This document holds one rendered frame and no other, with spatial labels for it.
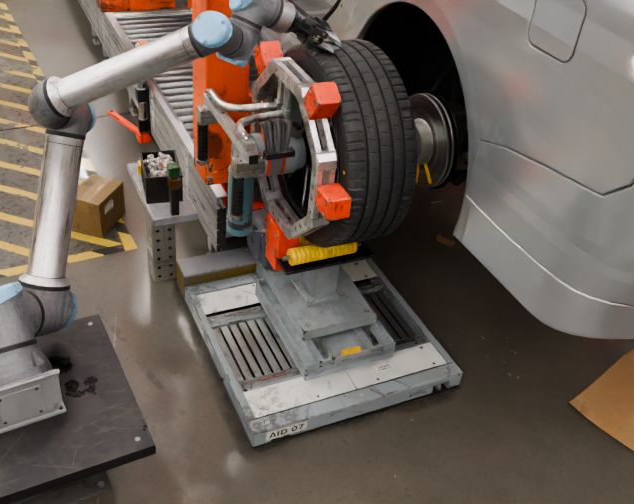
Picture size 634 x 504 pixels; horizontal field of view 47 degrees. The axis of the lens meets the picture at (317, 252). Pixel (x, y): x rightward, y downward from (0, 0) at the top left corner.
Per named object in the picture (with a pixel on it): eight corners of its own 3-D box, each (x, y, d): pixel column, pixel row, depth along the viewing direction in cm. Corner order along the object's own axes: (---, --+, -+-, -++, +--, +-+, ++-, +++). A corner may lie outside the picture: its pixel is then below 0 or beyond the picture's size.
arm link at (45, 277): (-2, 333, 219) (32, 84, 211) (36, 324, 235) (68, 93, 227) (41, 345, 215) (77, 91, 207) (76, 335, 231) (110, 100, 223)
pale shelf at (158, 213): (198, 219, 274) (198, 213, 272) (153, 227, 267) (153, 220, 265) (167, 164, 304) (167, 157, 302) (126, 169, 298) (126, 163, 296)
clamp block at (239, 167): (265, 174, 211) (266, 158, 208) (236, 179, 208) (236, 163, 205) (259, 166, 215) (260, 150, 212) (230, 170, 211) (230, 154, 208)
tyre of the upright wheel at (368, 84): (425, 52, 205) (324, 28, 260) (350, 59, 196) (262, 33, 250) (415, 265, 231) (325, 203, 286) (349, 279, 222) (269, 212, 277)
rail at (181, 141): (235, 239, 308) (237, 195, 295) (214, 243, 305) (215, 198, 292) (111, 31, 483) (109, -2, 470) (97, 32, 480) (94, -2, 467)
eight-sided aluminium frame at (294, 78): (325, 264, 232) (344, 109, 200) (306, 268, 230) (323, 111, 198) (263, 179, 271) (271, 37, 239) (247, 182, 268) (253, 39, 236)
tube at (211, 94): (282, 114, 226) (284, 82, 220) (223, 121, 219) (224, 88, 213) (262, 90, 239) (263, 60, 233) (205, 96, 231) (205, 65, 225)
